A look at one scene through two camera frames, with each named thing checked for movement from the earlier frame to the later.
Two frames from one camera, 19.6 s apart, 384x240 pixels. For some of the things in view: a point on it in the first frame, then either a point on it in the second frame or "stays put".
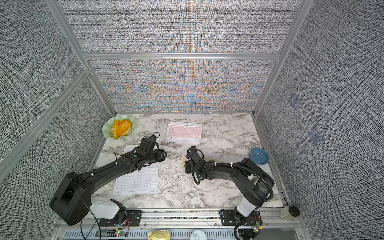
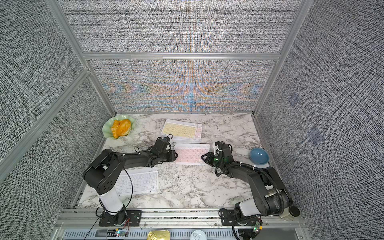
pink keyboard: x=129 y=148 to x=191 y=154
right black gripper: x=186 y=165 to x=208 y=159
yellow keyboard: x=184 y=158 to x=182 y=129
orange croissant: x=121 y=127 stays put
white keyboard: x=144 y=181 stays put
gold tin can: x=159 y=235 stays put
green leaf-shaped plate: x=106 y=129 stays put
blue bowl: x=259 y=156 stays put
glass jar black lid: x=289 y=212 stays put
